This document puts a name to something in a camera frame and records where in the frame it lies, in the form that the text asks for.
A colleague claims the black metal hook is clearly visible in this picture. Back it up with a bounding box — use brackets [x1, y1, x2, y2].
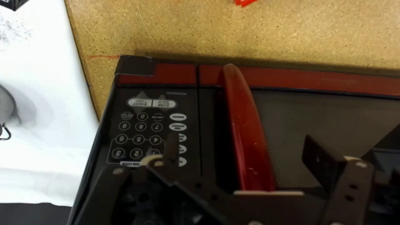
[0, 123, 12, 141]

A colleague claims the microwave door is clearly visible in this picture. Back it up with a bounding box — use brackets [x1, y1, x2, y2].
[197, 64, 400, 200]

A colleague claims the black and red microwave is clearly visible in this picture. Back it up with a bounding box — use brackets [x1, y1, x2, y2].
[66, 55, 400, 225]

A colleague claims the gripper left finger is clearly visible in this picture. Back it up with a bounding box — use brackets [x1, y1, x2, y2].
[72, 133, 230, 225]

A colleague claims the red microwave door handle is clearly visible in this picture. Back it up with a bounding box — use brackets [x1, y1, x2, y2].
[222, 63, 278, 192]

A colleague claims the black object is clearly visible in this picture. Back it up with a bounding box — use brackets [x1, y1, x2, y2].
[0, 0, 30, 12]

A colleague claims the white cloth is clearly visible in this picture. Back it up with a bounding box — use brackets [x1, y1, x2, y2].
[0, 0, 100, 207]

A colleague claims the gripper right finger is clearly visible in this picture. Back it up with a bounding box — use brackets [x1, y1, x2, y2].
[302, 134, 400, 225]

